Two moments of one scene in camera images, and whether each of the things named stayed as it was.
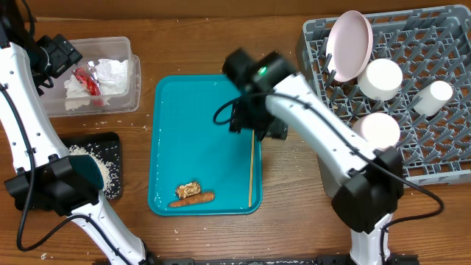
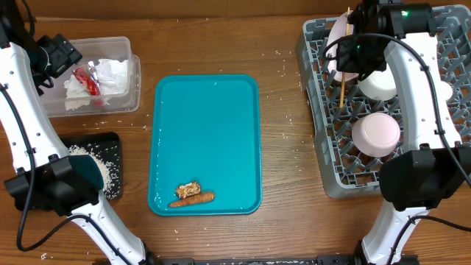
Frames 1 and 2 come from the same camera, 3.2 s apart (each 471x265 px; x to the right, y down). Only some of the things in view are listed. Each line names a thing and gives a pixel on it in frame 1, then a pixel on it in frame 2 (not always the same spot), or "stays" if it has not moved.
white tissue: (111, 76) stays
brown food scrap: (188, 189) stays
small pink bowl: (380, 129) stays
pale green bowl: (381, 79) stays
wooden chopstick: (252, 167) to (344, 76)
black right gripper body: (254, 111) to (361, 57)
